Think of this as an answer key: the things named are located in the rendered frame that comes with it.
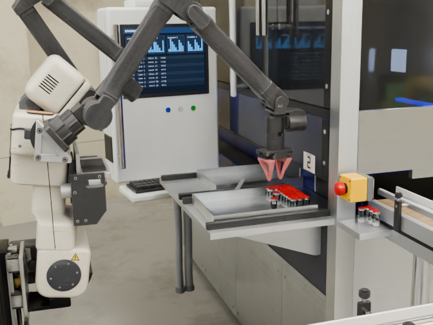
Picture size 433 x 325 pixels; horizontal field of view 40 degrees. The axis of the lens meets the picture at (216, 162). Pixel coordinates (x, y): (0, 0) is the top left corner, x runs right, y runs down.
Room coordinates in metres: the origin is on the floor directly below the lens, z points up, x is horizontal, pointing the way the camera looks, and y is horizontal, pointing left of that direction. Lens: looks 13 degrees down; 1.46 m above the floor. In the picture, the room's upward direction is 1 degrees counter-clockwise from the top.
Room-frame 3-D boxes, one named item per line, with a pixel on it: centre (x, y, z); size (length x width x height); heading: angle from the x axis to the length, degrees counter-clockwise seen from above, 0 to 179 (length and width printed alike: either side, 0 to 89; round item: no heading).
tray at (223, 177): (2.24, -0.12, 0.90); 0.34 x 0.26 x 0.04; 107
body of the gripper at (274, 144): (1.85, -0.18, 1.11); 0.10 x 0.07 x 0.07; 121
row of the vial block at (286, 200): (1.92, -0.22, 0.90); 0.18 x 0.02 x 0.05; 16
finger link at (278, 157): (1.85, -0.19, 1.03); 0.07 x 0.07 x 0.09; 31
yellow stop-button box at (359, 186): (1.71, -0.41, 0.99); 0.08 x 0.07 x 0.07; 107
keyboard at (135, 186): (2.51, 0.18, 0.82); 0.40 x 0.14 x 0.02; 115
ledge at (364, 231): (1.71, -0.45, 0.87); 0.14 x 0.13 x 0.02; 107
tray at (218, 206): (1.89, -0.11, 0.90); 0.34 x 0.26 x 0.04; 106
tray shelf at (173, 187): (2.06, -0.10, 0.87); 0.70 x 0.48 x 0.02; 17
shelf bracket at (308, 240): (1.82, -0.17, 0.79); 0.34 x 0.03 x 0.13; 107
